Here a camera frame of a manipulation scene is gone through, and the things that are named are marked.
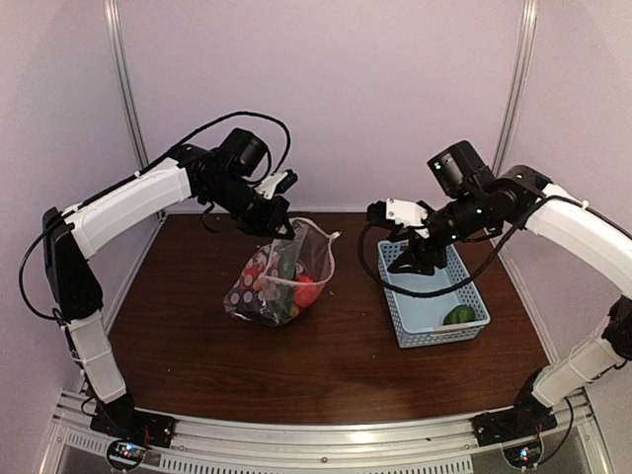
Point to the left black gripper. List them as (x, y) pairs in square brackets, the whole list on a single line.
[(267, 224)]

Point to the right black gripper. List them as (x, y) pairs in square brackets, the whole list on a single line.
[(418, 254)]

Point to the green cucumber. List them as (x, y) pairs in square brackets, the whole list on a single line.
[(286, 274)]

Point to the clear zip top bag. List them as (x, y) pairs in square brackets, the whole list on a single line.
[(313, 249)]

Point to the red lychee fruit bunch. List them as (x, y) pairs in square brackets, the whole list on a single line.
[(250, 276)]

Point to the red wax apple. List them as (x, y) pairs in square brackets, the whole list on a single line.
[(306, 292)]

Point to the green pepper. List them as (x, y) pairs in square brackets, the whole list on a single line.
[(460, 314)]

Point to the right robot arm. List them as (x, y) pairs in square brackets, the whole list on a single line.
[(521, 199)]

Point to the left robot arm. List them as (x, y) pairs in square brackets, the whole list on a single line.
[(220, 176)]

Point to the right round circuit board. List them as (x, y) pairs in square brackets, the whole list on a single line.
[(523, 456)]

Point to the round circuit board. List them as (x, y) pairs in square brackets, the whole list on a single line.
[(125, 455), (523, 456)]

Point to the left round circuit board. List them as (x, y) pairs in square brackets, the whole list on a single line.
[(125, 455)]

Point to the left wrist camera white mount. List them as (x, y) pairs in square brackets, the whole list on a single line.
[(276, 184)]

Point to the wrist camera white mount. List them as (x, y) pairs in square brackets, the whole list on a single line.
[(400, 218), (276, 184)]

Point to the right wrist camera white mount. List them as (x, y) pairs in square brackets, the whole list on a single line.
[(400, 218)]

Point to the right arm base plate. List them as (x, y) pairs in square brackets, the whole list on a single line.
[(509, 425)]

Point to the right aluminium frame post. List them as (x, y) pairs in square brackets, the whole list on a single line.
[(522, 60)]

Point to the aluminium frame post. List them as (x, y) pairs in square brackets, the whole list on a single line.
[(522, 60), (130, 114)]

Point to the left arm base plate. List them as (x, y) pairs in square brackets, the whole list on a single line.
[(144, 429)]

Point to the left aluminium frame post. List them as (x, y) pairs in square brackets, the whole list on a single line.
[(130, 114)]

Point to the front aluminium rail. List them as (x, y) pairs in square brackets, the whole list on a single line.
[(441, 445)]

